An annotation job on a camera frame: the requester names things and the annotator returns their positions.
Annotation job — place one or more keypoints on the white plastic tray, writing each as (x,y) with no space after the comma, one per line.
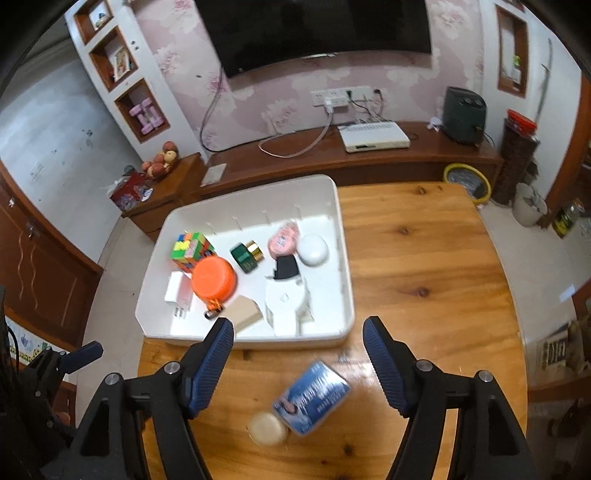
(332,281)

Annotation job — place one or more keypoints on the colourful puzzle cube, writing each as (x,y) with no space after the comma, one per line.
(191,251)

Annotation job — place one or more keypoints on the wooden side cabinet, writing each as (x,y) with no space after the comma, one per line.
(171,203)

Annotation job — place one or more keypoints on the wooden television stand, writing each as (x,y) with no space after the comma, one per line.
(415,161)

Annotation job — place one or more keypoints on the black wall television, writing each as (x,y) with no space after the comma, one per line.
(314,32)

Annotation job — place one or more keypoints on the black air fryer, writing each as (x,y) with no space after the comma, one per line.
(464,115)

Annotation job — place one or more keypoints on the green perfume bottle gold cap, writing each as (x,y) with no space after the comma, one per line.
(244,258)

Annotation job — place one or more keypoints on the white charger plug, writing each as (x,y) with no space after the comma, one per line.
(179,293)

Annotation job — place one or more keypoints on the small round beige tin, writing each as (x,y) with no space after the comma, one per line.
(268,429)

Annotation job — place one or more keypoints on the white wall power strip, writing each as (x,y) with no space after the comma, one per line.
(341,96)

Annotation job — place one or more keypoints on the white niche shelf unit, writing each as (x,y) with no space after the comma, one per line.
(152,60)

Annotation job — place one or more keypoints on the orange tape measure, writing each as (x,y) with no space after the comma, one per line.
(212,279)

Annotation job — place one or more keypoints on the white plastic hand tool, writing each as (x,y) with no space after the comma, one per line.
(286,302)

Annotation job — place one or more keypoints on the black rounded case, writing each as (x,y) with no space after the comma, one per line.
(287,267)

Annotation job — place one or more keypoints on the white set-top box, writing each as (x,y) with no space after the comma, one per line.
(374,138)

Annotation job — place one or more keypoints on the red-lid wicker jar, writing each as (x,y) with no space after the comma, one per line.
(515,157)

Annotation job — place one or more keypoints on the beige small box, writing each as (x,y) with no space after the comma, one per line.
(242,314)

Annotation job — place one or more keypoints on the framed picture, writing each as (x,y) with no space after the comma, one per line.
(121,63)

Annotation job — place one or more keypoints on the white oval case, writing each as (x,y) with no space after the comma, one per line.
(313,251)

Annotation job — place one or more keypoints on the red printed box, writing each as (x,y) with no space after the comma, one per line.
(131,191)

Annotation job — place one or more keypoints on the pink dumbbells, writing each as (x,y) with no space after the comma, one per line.
(145,117)

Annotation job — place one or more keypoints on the green bottles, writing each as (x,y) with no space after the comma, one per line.
(568,219)

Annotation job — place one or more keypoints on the white flat pad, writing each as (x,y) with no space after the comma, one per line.
(212,175)

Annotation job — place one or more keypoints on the yellow basin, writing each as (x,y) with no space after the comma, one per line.
(466,184)

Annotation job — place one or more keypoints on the white bucket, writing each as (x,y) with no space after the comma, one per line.
(528,205)

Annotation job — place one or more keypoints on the printed sack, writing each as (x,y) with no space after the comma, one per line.
(561,350)

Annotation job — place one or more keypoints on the wooden wall niche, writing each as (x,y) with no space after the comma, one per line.
(512,50)

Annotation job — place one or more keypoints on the wooden wardrobe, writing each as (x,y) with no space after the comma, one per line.
(41,267)

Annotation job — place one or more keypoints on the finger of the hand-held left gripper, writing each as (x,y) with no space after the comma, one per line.
(85,355)

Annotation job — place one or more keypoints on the pink round container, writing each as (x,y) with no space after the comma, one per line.
(282,240)

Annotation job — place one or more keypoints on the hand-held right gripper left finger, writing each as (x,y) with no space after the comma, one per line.
(212,364)

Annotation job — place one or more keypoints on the clear box blue label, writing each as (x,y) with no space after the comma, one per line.
(311,399)

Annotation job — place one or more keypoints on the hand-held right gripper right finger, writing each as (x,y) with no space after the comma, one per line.
(385,364)

